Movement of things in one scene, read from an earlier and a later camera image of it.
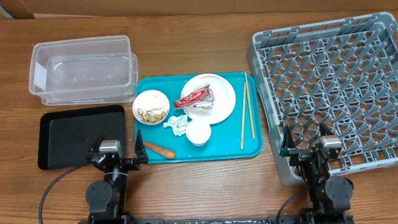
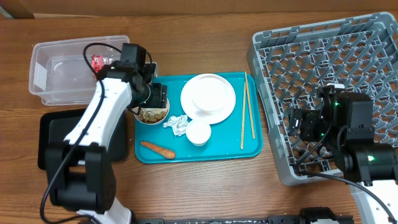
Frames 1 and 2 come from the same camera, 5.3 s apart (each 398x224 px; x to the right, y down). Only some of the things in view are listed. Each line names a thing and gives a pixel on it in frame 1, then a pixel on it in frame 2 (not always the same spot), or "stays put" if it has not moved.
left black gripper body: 127,165 to 152,96
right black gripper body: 313,172 to 311,131
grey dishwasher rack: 341,75 stays put
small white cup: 198,132 stays put
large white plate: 222,93 stays put
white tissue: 178,124 stays put
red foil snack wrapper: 203,96 to 99,60
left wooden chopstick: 243,116 stays put
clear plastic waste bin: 92,71 stays put
